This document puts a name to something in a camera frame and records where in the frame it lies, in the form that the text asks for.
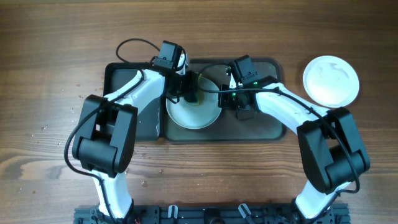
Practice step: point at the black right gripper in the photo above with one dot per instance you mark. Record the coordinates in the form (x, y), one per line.
(226, 97)

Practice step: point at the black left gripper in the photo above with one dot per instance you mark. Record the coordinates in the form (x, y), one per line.
(189, 90)

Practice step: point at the green yellow sponge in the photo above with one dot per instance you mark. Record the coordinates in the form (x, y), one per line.
(194, 99)

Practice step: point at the light blue plate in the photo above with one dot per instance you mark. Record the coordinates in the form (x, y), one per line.
(195, 115)

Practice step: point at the cream white plate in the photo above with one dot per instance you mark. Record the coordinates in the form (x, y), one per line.
(331, 81)

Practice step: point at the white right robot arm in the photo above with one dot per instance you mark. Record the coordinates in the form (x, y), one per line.
(331, 148)

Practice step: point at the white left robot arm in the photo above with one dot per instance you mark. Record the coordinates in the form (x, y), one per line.
(102, 144)

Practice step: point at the grey serving tray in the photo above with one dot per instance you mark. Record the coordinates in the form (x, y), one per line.
(253, 127)

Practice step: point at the black water tray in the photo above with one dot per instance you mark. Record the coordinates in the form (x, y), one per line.
(149, 118)

